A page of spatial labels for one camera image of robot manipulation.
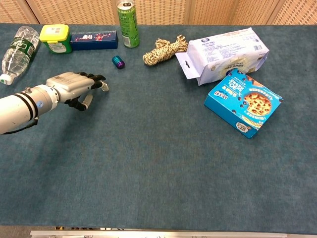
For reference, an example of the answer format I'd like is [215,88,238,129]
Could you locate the green tub with yellow lid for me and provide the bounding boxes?
[39,24,73,55]

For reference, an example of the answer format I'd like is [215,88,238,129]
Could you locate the blue cookie box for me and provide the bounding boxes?
[204,68,284,139]

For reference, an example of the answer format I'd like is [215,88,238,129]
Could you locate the teal green table cloth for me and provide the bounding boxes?
[0,23,317,235]

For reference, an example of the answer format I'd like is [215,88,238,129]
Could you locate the clear plastic water bottle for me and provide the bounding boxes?
[0,25,41,86]

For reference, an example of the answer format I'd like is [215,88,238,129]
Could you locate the coiled beige rope bundle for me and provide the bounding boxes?
[142,34,190,67]

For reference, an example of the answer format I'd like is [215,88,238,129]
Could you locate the green drink can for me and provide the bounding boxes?
[116,0,140,49]

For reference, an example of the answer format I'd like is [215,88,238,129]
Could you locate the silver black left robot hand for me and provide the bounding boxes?
[46,71,110,112]

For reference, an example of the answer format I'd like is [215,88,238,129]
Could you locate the small teal purple spring toy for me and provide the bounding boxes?
[111,56,126,70]

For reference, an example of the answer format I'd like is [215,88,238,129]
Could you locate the long dark blue box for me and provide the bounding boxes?
[70,30,118,52]

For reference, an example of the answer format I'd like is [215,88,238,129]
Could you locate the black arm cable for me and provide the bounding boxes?
[0,116,40,136]

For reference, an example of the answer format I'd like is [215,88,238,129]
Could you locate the woven wicker folding screen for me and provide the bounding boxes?
[0,0,317,25]

